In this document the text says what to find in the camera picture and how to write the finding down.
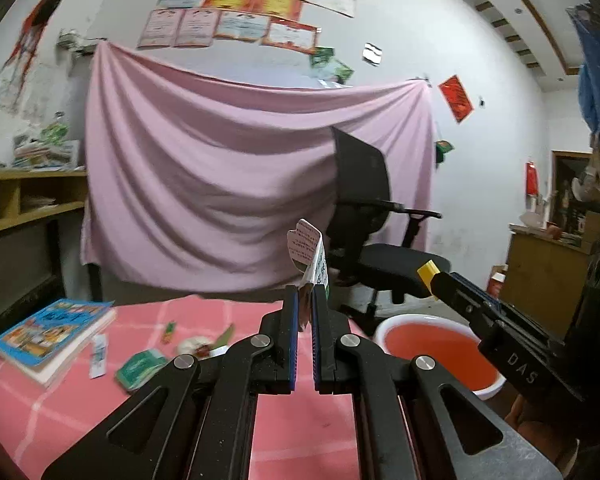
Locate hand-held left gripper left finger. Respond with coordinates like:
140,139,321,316
41,285,301,480

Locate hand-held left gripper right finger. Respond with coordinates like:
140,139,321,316
311,284,563,480

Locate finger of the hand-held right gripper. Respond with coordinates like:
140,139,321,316
450,271,552,342
430,271,497,342

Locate small yellow wrapper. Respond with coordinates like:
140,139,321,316
416,259,441,287

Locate red plastic basin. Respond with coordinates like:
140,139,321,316
372,314,507,401

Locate white printed paper carton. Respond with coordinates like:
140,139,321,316
286,218,331,332

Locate white oval lump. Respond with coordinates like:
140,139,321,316
176,336,213,359

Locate person's right hand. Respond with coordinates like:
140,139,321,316
504,394,581,468

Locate red and white box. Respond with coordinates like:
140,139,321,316
486,264,508,297

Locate light wooden cabinet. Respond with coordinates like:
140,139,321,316
500,225,600,336

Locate black office chair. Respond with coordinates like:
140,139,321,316
325,126,452,331

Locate green tissue packet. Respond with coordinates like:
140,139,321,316
115,350,168,393

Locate pink hanging sheet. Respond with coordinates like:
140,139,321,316
80,40,438,295

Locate white sachet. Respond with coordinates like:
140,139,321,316
89,334,109,379

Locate blue illustrated book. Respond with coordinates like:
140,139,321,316
0,298,117,388

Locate blue hanging cloth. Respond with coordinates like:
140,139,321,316
567,4,600,136

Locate pink checked tablecloth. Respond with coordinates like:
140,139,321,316
0,294,376,480

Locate papers in shelf cubby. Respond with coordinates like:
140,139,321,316
20,195,57,212

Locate stack of books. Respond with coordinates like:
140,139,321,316
12,135,81,170

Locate green patterned packet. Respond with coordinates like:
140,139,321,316
40,122,69,144

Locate wooden shelf unit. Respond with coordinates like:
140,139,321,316
0,169,88,238

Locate wooden door frame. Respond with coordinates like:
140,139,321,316
550,150,596,233

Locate red diamond wall paper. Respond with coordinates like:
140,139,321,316
438,75,475,125

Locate pale wall poster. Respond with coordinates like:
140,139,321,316
220,55,352,90

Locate group of wall certificates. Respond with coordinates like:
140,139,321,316
137,0,357,55

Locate small wavy wall shelf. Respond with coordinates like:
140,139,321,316
57,30,106,57

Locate white wall paper sheet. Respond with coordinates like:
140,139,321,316
0,67,36,113

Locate red tassel wall ornament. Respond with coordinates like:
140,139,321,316
0,0,62,83

